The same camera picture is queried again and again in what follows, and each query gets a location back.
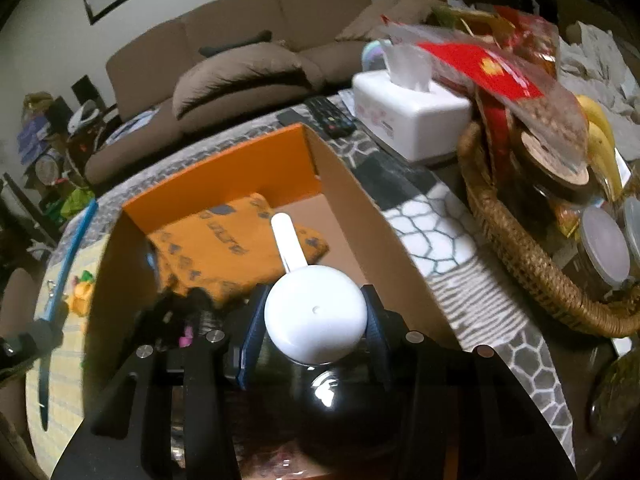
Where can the green bag roll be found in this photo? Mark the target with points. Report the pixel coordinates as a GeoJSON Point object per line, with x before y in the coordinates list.
{"type": "Point", "coordinates": [89, 276]}

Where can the orange printed cloth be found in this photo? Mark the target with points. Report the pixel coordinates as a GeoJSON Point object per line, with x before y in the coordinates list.
{"type": "Point", "coordinates": [225, 255]}

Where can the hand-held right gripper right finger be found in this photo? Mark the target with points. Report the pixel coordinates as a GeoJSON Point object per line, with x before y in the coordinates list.
{"type": "Point", "coordinates": [377, 345]}

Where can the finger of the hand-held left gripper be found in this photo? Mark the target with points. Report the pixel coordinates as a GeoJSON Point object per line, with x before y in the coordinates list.
{"type": "Point", "coordinates": [32, 337]}

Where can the stack of blue boxes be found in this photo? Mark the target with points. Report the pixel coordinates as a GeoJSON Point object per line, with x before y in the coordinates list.
{"type": "Point", "coordinates": [32, 135]}

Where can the purple round container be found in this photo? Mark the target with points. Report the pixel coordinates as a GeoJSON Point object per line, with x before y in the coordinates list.
{"type": "Point", "coordinates": [372, 57]}

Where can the brown wicker basket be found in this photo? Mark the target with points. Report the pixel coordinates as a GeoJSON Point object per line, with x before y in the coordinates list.
{"type": "Point", "coordinates": [530, 270]}

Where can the orange cardboard box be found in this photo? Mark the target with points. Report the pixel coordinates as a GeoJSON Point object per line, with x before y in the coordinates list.
{"type": "Point", "coordinates": [360, 220]}

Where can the small black pillow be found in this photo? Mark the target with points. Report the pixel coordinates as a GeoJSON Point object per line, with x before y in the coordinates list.
{"type": "Point", "coordinates": [235, 42]}

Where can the yellow rubber toy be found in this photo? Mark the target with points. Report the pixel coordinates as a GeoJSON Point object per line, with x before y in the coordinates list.
{"type": "Point", "coordinates": [80, 297]}

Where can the black button remote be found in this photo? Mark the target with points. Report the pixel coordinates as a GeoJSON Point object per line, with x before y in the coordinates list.
{"type": "Point", "coordinates": [330, 115]}

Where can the flat brown cushion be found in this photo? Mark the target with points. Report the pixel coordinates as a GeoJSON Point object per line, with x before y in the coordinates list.
{"type": "Point", "coordinates": [380, 20]}

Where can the grey lid jar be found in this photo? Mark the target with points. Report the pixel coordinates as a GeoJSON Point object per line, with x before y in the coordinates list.
{"type": "Point", "coordinates": [605, 245]}
{"type": "Point", "coordinates": [632, 230]}

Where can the wooden lid jar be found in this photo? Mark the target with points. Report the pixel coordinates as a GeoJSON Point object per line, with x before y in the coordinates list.
{"type": "Point", "coordinates": [555, 160]}

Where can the plain black remote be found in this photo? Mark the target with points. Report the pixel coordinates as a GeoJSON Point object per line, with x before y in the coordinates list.
{"type": "Point", "coordinates": [289, 117]}

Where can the white headset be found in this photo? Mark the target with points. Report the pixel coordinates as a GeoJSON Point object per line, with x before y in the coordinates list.
{"type": "Point", "coordinates": [82, 115]}

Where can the brown chair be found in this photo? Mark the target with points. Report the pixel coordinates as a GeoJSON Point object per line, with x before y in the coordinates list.
{"type": "Point", "coordinates": [17, 295]}

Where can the brown sofa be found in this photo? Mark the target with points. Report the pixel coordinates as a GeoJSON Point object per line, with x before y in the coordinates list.
{"type": "Point", "coordinates": [225, 15]}

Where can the black glossy jar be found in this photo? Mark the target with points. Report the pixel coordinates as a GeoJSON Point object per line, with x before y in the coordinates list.
{"type": "Point", "coordinates": [340, 410]}

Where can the papers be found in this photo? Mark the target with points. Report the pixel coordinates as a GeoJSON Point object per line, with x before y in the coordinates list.
{"type": "Point", "coordinates": [137, 120]}

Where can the white round scoop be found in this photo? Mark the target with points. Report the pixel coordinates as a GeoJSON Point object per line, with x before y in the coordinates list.
{"type": "Point", "coordinates": [315, 310]}

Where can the red packets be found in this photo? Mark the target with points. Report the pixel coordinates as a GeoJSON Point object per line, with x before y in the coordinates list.
{"type": "Point", "coordinates": [480, 67]}

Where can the large brown cushion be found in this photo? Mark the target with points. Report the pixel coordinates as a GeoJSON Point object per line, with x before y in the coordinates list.
{"type": "Point", "coordinates": [240, 80]}

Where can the black speaker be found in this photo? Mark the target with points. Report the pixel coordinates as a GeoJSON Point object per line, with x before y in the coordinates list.
{"type": "Point", "coordinates": [84, 89]}
{"type": "Point", "coordinates": [60, 107]}

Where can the white tissue box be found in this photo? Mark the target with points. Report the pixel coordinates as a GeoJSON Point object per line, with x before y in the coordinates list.
{"type": "Point", "coordinates": [415, 115]}

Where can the woven basket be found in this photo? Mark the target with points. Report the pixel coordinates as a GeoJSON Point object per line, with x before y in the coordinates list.
{"type": "Point", "coordinates": [37, 100]}

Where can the yellow bananas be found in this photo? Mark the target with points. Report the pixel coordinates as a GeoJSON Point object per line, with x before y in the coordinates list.
{"type": "Point", "coordinates": [600, 150]}

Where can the white crumpled cloth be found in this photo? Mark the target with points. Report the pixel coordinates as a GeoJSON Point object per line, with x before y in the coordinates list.
{"type": "Point", "coordinates": [600, 70]}

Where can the small round fan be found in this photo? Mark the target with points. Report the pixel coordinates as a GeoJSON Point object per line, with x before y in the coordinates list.
{"type": "Point", "coordinates": [47, 170]}

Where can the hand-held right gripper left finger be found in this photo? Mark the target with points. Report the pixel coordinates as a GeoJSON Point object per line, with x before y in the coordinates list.
{"type": "Point", "coordinates": [250, 340]}

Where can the green plastic bag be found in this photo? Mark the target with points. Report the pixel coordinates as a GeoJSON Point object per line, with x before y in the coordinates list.
{"type": "Point", "coordinates": [75, 202]}

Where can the yellow plaid tablecloth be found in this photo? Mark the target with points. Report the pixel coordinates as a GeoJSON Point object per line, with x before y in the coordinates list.
{"type": "Point", "coordinates": [70, 385]}

